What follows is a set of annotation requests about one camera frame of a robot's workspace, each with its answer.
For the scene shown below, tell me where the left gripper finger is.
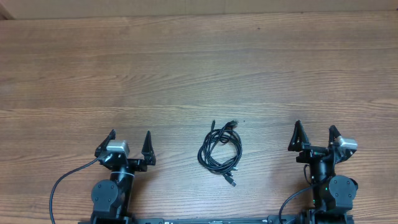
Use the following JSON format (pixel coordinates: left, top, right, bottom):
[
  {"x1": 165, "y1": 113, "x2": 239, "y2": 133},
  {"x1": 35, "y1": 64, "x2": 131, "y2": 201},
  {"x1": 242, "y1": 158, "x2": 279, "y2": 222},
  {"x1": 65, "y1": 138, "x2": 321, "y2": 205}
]
[
  {"x1": 141, "y1": 131, "x2": 156, "y2": 166},
  {"x1": 95, "y1": 129, "x2": 116, "y2": 157}
]

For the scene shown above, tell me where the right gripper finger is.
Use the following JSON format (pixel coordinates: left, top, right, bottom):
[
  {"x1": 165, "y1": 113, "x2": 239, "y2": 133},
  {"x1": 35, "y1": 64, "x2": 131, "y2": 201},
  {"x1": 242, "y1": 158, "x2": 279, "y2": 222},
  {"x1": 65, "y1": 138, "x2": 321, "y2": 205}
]
[
  {"x1": 328, "y1": 125, "x2": 341, "y2": 146},
  {"x1": 288, "y1": 120, "x2": 310, "y2": 152}
]

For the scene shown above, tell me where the black usb cable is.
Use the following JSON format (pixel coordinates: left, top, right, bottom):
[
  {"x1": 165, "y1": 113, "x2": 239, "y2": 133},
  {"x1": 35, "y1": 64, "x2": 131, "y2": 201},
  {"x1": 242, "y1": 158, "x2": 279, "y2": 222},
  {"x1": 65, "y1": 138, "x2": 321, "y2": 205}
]
[{"x1": 197, "y1": 119, "x2": 243, "y2": 188}]

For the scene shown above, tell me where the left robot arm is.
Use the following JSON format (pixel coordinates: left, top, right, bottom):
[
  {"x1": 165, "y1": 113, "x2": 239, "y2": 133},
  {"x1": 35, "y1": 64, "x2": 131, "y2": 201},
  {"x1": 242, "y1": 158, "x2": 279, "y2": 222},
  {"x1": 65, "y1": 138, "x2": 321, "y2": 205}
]
[{"x1": 90, "y1": 130, "x2": 156, "y2": 224}]

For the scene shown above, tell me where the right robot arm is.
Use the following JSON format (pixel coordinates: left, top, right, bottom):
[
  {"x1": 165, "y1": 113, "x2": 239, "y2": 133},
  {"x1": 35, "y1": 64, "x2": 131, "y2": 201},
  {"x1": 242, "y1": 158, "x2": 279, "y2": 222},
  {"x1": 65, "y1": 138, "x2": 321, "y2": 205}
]
[{"x1": 278, "y1": 120, "x2": 358, "y2": 224}]

